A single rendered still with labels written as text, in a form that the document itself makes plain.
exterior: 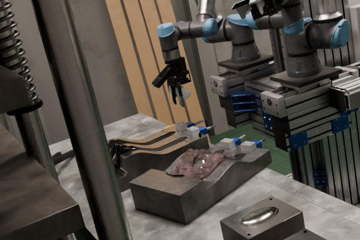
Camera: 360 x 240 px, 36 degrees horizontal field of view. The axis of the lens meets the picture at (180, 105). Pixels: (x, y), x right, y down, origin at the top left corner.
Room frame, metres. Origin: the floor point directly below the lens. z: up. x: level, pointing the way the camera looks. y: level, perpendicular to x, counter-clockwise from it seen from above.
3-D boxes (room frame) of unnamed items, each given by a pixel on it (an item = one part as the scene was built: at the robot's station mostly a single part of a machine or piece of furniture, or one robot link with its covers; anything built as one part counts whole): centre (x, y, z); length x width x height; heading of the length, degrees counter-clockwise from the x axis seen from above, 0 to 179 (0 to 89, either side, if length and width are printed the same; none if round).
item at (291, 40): (2.27, -0.56, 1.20); 0.13 x 0.12 x 0.14; 46
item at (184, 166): (1.90, -0.03, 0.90); 0.26 x 0.18 x 0.08; 132
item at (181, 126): (2.33, -0.03, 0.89); 0.13 x 0.05 x 0.05; 116
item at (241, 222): (1.46, -0.16, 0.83); 0.20 x 0.15 x 0.07; 115
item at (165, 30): (2.33, -0.01, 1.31); 0.09 x 0.08 x 0.11; 152
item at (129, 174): (2.18, 0.20, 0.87); 0.50 x 0.26 x 0.14; 115
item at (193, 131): (2.24, -0.07, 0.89); 0.13 x 0.05 x 0.05; 115
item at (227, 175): (1.89, -0.03, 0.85); 0.50 x 0.26 x 0.11; 132
